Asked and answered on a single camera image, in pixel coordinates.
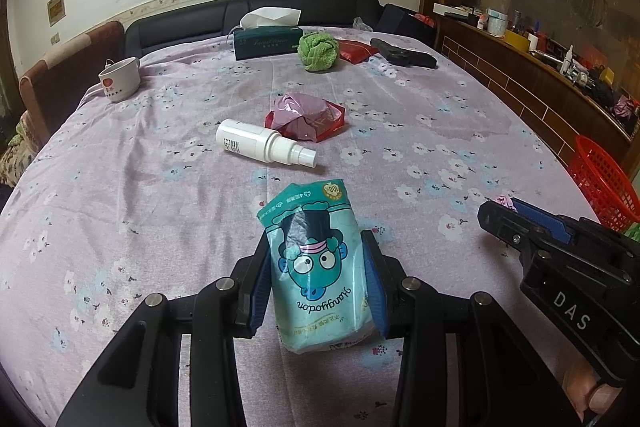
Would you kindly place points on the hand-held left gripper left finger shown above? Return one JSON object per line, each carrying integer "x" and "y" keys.
{"x": 257, "y": 297}

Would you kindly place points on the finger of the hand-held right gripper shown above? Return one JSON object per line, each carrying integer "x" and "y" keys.
{"x": 502, "y": 224}
{"x": 547, "y": 222}

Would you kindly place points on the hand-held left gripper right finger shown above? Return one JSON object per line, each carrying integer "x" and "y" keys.
{"x": 374, "y": 297}

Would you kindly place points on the purple paper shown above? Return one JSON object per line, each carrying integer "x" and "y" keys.
{"x": 505, "y": 203}

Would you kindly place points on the teal cartoon tissue pack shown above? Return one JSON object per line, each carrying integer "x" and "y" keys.
{"x": 320, "y": 277}

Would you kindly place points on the red plastic basket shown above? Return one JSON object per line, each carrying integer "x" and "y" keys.
{"x": 607, "y": 187}

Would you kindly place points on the person's right hand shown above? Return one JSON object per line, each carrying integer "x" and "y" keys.
{"x": 597, "y": 392}

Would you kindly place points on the green crate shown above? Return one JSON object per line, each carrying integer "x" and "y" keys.
{"x": 631, "y": 232}

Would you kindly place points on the wooden brick-pattern cabinet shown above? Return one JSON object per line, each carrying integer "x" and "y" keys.
{"x": 525, "y": 92}

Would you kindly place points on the pink cloth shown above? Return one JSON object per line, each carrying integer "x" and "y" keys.
{"x": 625, "y": 108}

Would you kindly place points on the dark cloth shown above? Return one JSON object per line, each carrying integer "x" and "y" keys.
{"x": 602, "y": 93}

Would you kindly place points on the white spray bottle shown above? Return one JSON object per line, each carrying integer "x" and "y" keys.
{"x": 250, "y": 142}

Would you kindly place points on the white dropper bottle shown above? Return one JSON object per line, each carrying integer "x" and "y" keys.
{"x": 566, "y": 62}

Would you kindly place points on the red foil packet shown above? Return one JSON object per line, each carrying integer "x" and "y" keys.
{"x": 332, "y": 127}

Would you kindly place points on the yellow box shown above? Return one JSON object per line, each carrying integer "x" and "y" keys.
{"x": 516, "y": 41}

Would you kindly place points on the purple plastic bag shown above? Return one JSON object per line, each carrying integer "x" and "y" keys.
{"x": 300, "y": 112}

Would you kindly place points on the black remote-like object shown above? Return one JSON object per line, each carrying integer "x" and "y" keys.
{"x": 405, "y": 54}

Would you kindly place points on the flat white box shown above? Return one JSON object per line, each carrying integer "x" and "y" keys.
{"x": 452, "y": 8}

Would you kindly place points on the black bag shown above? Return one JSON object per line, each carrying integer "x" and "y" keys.
{"x": 402, "y": 24}

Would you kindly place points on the red pouch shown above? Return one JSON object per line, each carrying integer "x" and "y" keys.
{"x": 357, "y": 51}

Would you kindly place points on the small clear plastic bag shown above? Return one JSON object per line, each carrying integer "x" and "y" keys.
{"x": 362, "y": 24}

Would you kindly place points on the green towel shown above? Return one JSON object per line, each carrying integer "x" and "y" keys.
{"x": 317, "y": 52}

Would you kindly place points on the dark green tissue box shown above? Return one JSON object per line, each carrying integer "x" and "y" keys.
{"x": 267, "y": 42}

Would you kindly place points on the white mug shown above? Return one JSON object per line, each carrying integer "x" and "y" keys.
{"x": 120, "y": 79}

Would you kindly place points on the floral cushion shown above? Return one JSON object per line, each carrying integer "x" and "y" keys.
{"x": 17, "y": 152}

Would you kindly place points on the black sofa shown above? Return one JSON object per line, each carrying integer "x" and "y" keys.
{"x": 200, "y": 19}

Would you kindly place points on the brown padded chair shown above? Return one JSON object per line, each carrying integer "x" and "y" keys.
{"x": 65, "y": 67}

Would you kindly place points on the wall socket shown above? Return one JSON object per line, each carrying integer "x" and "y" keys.
{"x": 55, "y": 39}

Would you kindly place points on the small wall plaque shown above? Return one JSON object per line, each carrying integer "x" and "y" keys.
{"x": 56, "y": 8}

